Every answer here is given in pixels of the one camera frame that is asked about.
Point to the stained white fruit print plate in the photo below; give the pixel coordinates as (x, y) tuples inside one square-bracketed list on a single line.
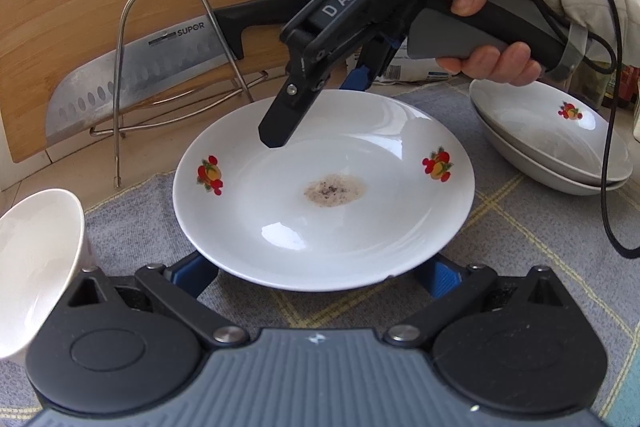
[(325, 232)]

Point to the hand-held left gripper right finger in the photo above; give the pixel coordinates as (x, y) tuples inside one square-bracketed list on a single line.
[(442, 279)]

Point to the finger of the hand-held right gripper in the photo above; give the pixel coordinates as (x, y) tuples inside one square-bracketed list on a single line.
[(280, 122), (356, 79)]

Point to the white flower print bowl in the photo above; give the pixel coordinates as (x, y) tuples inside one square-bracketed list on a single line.
[(35, 267)]

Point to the white and green bag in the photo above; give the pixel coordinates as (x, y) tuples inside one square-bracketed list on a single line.
[(415, 69)]

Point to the grey and teal checked towel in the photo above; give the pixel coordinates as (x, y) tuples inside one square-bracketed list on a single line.
[(550, 282)]

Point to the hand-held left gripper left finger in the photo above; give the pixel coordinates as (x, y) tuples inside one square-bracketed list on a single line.
[(192, 277)]

